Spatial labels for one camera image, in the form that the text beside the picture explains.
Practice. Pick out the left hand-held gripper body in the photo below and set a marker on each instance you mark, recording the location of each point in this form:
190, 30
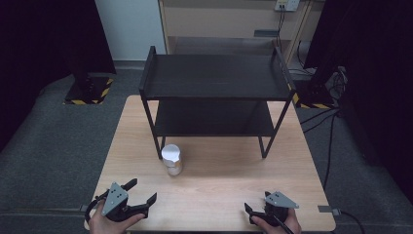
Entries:
114, 199

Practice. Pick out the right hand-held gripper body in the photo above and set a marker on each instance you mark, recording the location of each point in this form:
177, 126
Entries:
280, 201

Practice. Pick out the black two-tier shelf rack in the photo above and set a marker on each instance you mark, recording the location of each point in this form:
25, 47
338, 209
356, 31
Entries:
214, 76

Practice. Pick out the person's right hand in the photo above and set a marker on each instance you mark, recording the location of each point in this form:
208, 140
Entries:
290, 224

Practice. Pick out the person's left hand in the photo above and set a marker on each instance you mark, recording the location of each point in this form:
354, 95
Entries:
105, 223

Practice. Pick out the striped-edge black stand base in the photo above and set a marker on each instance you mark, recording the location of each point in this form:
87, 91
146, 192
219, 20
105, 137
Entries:
86, 92
311, 96

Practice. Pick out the dark curtain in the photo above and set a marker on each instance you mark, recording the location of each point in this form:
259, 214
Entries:
39, 48
376, 81

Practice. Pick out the light wooden cabinet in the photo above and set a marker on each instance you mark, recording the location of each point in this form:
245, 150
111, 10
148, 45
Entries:
220, 21

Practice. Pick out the grey table edge bracket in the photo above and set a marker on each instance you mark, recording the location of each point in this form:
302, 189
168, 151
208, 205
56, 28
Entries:
327, 209
84, 208

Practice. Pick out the white wall power outlet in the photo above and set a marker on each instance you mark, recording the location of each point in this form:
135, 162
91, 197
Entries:
287, 4

